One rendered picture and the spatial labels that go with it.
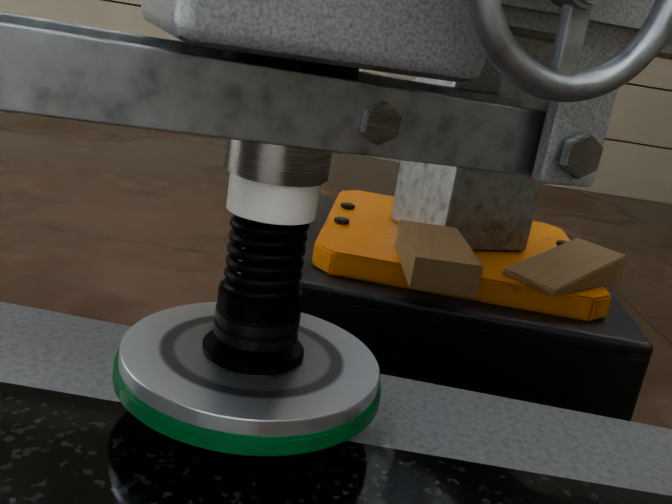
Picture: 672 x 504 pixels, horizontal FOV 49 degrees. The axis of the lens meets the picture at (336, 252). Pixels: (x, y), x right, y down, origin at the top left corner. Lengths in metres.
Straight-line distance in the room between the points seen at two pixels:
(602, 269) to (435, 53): 0.85
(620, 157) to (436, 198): 5.92
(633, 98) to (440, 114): 6.61
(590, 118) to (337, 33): 0.22
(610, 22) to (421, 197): 0.83
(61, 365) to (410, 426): 0.31
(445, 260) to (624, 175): 6.20
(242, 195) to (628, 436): 0.43
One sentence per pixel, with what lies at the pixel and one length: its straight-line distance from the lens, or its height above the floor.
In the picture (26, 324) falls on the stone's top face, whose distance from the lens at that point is 0.78.
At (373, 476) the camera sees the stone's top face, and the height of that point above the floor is 0.80.
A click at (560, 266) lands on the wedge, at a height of 0.81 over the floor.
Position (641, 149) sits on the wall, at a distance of 7.23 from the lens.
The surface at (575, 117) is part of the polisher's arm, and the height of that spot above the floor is 1.09.
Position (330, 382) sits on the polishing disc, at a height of 0.86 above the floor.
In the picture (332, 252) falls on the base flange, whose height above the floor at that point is 0.78.
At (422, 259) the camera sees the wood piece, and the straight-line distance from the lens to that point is 1.05.
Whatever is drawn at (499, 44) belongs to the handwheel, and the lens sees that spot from 0.43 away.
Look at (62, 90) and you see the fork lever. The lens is 0.47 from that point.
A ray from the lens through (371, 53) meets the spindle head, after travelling 0.46.
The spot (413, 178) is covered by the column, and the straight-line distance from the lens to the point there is 1.37.
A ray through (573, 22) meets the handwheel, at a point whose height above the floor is 1.15.
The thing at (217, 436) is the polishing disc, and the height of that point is 0.85.
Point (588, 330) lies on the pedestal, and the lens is 1.19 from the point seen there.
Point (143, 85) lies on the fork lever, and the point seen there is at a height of 1.07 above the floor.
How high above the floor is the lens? 1.13
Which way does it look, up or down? 17 degrees down
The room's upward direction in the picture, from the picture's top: 9 degrees clockwise
